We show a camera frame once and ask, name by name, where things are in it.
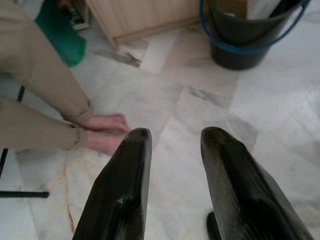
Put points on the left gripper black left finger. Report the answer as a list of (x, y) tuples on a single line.
[(120, 190)]

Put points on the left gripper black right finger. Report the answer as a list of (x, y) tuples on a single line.
[(240, 190)]

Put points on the person bare foot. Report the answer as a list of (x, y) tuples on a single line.
[(105, 122), (102, 141)]

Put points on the person leg in beige trousers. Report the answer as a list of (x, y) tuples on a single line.
[(37, 55), (32, 125)]

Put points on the green plastic bag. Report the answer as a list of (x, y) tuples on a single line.
[(62, 37)]

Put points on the light wooden cabinet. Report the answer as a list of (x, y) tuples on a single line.
[(140, 17)]

